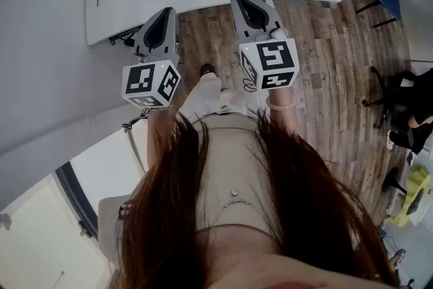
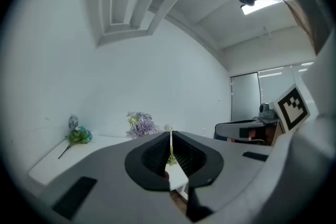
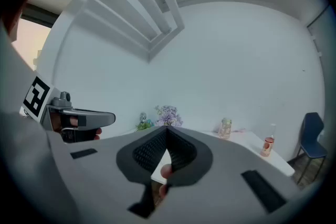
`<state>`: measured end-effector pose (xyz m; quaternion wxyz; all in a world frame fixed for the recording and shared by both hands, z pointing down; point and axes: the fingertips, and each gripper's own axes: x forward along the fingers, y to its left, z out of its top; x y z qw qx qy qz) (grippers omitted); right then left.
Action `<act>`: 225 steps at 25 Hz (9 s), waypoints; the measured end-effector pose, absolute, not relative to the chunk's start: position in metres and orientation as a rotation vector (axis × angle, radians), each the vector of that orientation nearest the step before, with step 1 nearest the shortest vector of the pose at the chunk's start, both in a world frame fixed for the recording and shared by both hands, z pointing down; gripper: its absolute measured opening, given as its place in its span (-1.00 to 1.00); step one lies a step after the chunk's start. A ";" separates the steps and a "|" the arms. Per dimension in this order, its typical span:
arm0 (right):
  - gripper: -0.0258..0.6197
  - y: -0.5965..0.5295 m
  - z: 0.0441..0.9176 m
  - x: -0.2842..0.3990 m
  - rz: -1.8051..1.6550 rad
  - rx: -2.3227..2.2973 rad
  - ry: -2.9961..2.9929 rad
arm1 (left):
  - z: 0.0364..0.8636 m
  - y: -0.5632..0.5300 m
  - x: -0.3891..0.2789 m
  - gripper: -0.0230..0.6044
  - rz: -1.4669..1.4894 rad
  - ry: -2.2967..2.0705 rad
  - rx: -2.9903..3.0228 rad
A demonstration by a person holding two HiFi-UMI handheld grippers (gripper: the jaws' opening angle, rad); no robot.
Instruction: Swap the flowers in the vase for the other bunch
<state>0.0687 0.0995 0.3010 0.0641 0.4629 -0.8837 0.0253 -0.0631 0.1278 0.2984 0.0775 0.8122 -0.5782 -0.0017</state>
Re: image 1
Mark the person's beige top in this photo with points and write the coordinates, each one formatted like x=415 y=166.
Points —
x=233 y=159

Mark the person's dark shoe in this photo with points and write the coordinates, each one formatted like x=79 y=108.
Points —
x=207 y=69

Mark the person's white trousers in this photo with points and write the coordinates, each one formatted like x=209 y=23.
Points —
x=209 y=94

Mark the pink bangle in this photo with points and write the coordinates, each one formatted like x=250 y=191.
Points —
x=279 y=107

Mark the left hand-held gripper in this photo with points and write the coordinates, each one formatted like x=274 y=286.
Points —
x=149 y=84

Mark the black office chair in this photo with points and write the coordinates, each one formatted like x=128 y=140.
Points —
x=382 y=91

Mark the black table frame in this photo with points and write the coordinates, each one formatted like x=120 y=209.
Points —
x=125 y=37

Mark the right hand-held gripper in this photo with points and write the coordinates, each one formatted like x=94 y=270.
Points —
x=274 y=57

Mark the yellow-green plastic seat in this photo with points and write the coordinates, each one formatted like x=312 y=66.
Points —
x=416 y=186

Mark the person's right forearm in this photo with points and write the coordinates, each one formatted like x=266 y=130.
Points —
x=282 y=118

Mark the black window frame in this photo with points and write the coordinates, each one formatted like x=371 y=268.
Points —
x=74 y=196

